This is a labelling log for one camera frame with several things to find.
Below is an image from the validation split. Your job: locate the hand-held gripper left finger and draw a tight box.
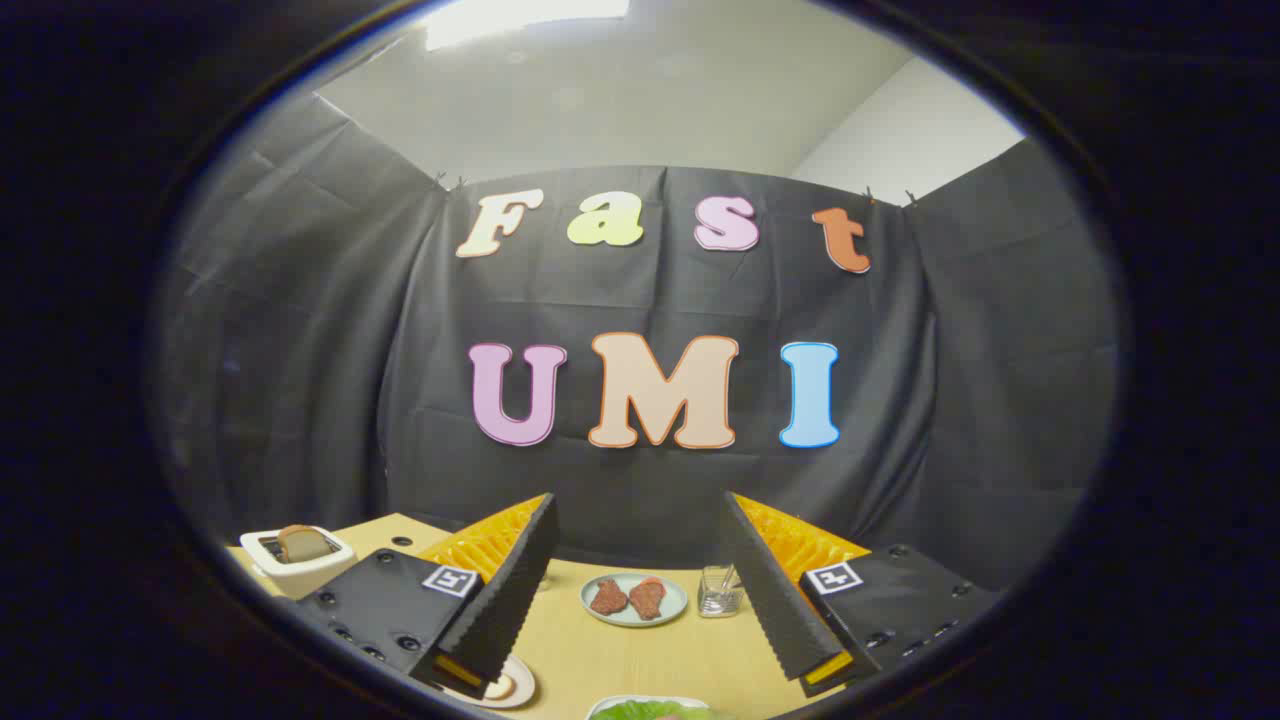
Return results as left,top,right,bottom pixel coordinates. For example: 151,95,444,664
297,492,561,701

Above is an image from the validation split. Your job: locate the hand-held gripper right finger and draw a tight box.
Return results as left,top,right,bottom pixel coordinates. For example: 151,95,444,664
722,491,1004,698

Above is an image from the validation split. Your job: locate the green lettuce leaf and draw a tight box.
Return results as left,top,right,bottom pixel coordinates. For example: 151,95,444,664
597,701,713,720

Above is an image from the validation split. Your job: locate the toasted bread slice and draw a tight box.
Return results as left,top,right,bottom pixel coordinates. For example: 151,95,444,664
276,524,336,564

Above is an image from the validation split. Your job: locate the round beige plate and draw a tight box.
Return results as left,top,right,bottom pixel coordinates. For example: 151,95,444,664
440,655,537,710

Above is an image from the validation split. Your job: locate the light blue plate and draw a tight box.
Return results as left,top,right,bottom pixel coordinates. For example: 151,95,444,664
580,572,690,628

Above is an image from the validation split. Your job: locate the white plate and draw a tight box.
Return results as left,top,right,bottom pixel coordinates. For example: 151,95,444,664
585,694,716,720

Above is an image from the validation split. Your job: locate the white toaster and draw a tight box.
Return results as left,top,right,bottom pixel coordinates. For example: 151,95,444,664
238,525,357,601

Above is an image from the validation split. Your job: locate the black backdrop cloth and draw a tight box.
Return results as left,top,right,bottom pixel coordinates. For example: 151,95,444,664
160,90,1121,591

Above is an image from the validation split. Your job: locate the ceiling light panel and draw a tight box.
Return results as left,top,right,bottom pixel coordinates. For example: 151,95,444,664
425,0,631,51

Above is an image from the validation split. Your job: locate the clear wire utensil holder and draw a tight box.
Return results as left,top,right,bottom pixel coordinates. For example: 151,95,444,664
697,564,746,619

